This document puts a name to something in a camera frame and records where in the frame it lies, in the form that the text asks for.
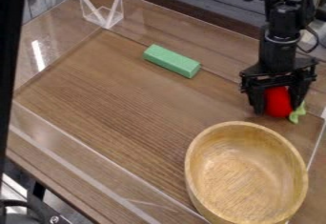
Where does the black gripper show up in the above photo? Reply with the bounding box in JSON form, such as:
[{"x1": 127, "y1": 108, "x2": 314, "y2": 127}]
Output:
[{"x1": 239, "y1": 25, "x2": 318, "y2": 115}]

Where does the red plush fruit green leaf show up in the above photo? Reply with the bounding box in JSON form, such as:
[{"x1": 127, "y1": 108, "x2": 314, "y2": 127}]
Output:
[{"x1": 265, "y1": 87, "x2": 308, "y2": 124}]

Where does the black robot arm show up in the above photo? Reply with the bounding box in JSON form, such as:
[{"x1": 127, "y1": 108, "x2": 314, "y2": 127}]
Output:
[{"x1": 239, "y1": 0, "x2": 318, "y2": 115}]

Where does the green rectangular block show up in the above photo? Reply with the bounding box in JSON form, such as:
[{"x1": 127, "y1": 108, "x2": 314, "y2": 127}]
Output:
[{"x1": 143, "y1": 44, "x2": 202, "y2": 79}]

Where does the wooden bowl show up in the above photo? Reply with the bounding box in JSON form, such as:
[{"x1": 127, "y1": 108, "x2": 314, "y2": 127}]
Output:
[{"x1": 185, "y1": 121, "x2": 309, "y2": 224}]

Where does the clear acrylic tray wall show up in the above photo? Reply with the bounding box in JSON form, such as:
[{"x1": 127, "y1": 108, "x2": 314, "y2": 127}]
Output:
[{"x1": 8, "y1": 0, "x2": 326, "y2": 224}]

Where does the clear acrylic corner bracket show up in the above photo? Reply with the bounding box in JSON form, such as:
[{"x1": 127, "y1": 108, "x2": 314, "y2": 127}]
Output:
[{"x1": 79, "y1": 0, "x2": 123, "y2": 30}]

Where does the black cable lower left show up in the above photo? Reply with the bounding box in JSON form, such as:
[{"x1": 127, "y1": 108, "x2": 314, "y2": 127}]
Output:
[{"x1": 0, "y1": 198, "x2": 48, "y2": 224}]

